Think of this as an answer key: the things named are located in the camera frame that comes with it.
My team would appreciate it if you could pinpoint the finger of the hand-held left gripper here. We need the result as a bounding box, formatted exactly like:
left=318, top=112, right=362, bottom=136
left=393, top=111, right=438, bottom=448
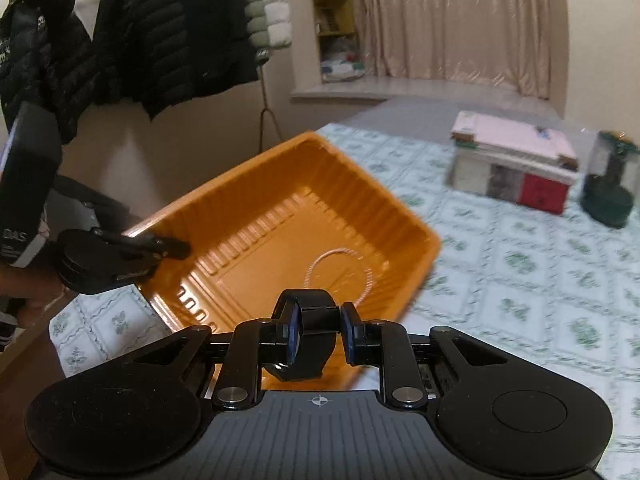
left=92, top=227, right=191, bottom=262

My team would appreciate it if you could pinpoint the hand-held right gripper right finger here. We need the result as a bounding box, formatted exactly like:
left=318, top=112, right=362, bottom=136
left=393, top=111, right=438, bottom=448
left=341, top=302, right=517, bottom=410

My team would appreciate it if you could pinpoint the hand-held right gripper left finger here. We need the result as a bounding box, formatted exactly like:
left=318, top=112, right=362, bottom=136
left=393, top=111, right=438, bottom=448
left=125, top=292, right=301, bottom=411

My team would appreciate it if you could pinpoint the orange plastic tray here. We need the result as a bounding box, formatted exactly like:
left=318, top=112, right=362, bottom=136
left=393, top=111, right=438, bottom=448
left=122, top=131, right=443, bottom=392

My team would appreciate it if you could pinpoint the person's left hand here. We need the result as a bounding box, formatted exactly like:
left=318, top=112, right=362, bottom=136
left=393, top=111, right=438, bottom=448
left=0, top=265, right=76, bottom=313

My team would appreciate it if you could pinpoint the black hooded jacket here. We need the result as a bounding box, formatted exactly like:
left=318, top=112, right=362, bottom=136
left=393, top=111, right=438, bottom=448
left=0, top=0, right=101, bottom=143

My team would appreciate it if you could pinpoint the floral printed tablecloth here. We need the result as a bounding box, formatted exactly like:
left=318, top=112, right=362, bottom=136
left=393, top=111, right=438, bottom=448
left=47, top=122, right=640, bottom=480

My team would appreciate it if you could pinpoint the coat rack pole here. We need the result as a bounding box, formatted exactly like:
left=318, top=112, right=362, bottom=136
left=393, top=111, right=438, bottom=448
left=256, top=62, right=284, bottom=155

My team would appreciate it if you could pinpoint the black puffer jacket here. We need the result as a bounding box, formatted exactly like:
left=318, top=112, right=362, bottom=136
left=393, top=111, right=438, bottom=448
left=92, top=0, right=261, bottom=121

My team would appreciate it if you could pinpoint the white grey red box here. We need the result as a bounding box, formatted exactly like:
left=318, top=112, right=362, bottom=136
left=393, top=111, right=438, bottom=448
left=445, top=152, right=581, bottom=216

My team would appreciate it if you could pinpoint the green-edged book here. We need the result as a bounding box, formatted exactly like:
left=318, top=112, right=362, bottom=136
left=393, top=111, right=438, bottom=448
left=452, top=140, right=578, bottom=177

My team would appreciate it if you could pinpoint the white plastic bag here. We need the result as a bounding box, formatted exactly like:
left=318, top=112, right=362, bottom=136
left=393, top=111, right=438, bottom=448
left=320, top=42, right=367, bottom=84

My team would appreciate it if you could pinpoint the book with brown corners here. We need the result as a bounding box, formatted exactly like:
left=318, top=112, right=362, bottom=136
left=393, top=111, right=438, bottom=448
left=450, top=110, right=581, bottom=168

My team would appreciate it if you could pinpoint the white and green puffer jacket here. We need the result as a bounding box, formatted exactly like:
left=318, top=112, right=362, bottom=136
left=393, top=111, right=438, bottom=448
left=220, top=0, right=293, bottom=51

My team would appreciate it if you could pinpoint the green glass jar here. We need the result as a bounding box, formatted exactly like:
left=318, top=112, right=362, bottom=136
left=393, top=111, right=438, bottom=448
left=580, top=130, right=640, bottom=229

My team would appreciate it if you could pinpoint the beige curtain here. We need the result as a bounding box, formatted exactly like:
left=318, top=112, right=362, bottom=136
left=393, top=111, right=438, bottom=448
left=347, top=0, right=571, bottom=101

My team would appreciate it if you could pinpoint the white cord bracelet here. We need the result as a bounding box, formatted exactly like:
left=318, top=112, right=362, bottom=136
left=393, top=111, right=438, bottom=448
left=304, top=246, right=375, bottom=307

